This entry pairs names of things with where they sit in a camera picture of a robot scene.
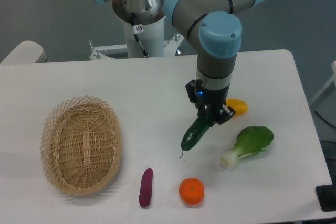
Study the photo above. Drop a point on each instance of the white chair back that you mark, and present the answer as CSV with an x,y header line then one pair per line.
x,y
27,52

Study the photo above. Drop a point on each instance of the orange tangerine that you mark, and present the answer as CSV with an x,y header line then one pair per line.
x,y
191,191

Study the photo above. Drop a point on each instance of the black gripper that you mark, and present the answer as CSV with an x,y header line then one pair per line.
x,y
205,99

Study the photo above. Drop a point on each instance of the green cucumber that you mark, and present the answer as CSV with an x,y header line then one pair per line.
x,y
193,135

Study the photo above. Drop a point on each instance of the purple sweet potato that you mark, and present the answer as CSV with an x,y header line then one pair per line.
x,y
145,194

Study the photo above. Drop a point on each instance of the black device at edge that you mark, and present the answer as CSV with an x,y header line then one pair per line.
x,y
326,197

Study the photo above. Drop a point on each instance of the woven wicker basket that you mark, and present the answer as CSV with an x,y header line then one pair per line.
x,y
81,146

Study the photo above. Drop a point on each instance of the white metal base frame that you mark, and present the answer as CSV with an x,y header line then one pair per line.
x,y
170,48

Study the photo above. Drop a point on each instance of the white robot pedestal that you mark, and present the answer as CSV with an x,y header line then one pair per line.
x,y
142,20

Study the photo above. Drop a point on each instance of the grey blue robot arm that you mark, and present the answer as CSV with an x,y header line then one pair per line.
x,y
211,27

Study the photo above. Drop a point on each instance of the green bok choy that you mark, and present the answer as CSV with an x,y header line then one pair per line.
x,y
250,141

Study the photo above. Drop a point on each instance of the yellow bell pepper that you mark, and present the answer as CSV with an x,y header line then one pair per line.
x,y
238,105

